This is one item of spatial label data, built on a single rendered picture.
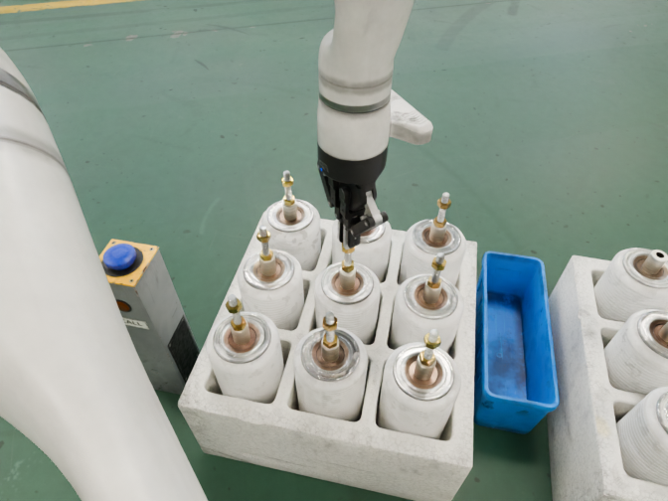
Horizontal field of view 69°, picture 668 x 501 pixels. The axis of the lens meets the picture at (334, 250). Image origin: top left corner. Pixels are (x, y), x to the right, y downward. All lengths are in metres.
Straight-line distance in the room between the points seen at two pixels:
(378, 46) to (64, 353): 0.34
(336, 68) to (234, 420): 0.47
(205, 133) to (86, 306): 1.29
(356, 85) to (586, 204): 0.96
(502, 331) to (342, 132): 0.62
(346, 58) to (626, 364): 0.56
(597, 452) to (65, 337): 0.66
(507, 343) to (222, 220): 0.68
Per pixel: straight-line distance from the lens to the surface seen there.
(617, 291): 0.84
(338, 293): 0.68
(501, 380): 0.94
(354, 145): 0.48
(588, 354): 0.80
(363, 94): 0.46
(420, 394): 0.61
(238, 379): 0.65
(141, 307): 0.70
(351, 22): 0.42
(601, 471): 0.73
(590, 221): 1.29
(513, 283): 1.02
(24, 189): 0.21
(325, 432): 0.66
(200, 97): 1.63
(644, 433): 0.71
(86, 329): 0.18
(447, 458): 0.67
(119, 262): 0.67
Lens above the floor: 0.80
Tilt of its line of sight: 48 degrees down
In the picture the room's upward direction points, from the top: straight up
